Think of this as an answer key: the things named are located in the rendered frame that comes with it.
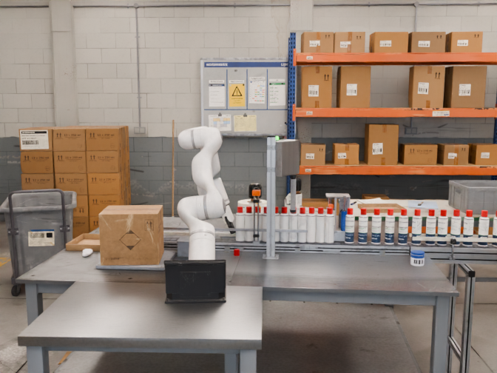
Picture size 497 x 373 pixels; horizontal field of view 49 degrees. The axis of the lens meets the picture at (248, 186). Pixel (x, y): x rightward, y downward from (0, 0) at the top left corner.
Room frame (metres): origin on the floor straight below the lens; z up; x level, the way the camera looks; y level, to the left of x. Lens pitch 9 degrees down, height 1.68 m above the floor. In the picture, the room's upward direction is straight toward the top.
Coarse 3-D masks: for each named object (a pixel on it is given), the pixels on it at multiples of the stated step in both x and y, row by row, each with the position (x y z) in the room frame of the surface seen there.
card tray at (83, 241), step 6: (84, 234) 3.33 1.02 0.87; (90, 234) 3.33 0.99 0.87; (96, 234) 3.32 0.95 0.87; (72, 240) 3.17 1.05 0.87; (78, 240) 3.26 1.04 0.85; (84, 240) 3.31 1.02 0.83; (90, 240) 3.31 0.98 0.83; (96, 240) 3.31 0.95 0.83; (66, 246) 3.08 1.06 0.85; (72, 246) 3.07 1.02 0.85; (78, 246) 3.07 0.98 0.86; (84, 246) 3.07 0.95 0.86; (90, 246) 3.06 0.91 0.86; (96, 246) 3.06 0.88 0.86
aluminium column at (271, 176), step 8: (272, 136) 2.93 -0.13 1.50; (272, 144) 2.93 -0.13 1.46; (272, 152) 2.93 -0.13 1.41; (272, 160) 2.93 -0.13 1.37; (272, 176) 2.93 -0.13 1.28; (272, 184) 2.93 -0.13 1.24; (272, 192) 2.93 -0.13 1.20; (272, 200) 2.93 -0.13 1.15; (272, 208) 2.93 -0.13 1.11; (272, 216) 2.93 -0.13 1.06; (272, 224) 2.93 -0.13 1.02; (272, 232) 2.93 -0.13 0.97; (272, 240) 2.93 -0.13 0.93; (272, 248) 2.93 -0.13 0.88; (272, 256) 2.93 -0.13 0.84
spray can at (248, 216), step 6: (246, 210) 3.10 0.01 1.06; (246, 216) 3.09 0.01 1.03; (252, 216) 3.09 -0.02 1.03; (246, 222) 3.09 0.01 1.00; (252, 222) 3.09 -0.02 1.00; (246, 228) 3.09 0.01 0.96; (252, 228) 3.09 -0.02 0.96; (246, 234) 3.09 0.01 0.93; (252, 234) 3.09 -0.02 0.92; (246, 240) 3.09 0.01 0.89; (252, 240) 3.09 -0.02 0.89
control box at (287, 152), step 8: (280, 144) 2.92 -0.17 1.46; (288, 144) 2.96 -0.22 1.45; (296, 144) 3.01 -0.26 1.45; (280, 152) 2.92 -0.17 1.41; (288, 152) 2.96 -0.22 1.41; (296, 152) 3.01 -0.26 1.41; (280, 160) 2.92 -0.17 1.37; (288, 160) 2.96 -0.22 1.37; (296, 160) 3.01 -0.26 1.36; (280, 168) 2.92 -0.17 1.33; (288, 168) 2.96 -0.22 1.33; (296, 168) 3.01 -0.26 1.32; (280, 176) 2.92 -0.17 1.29
